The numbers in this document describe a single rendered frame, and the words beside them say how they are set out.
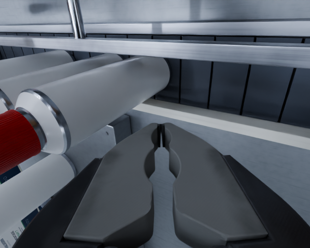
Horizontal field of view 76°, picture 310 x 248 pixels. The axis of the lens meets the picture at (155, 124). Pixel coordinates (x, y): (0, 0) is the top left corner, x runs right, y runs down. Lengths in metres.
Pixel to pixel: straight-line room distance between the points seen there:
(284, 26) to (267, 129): 0.09
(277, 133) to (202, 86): 0.09
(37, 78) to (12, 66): 0.11
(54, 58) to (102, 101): 0.20
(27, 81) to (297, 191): 0.36
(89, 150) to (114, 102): 0.30
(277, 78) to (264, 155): 0.14
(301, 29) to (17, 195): 0.52
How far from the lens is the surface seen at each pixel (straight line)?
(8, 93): 0.20
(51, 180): 0.53
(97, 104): 0.16
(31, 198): 0.52
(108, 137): 0.39
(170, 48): 0.16
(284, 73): 0.23
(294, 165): 0.34
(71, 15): 0.23
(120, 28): 0.29
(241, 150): 0.33
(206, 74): 0.24
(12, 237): 0.90
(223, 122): 0.22
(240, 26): 0.23
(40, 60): 0.34
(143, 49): 0.17
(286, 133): 0.22
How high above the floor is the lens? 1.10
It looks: 48 degrees down
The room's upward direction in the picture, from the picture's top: 131 degrees counter-clockwise
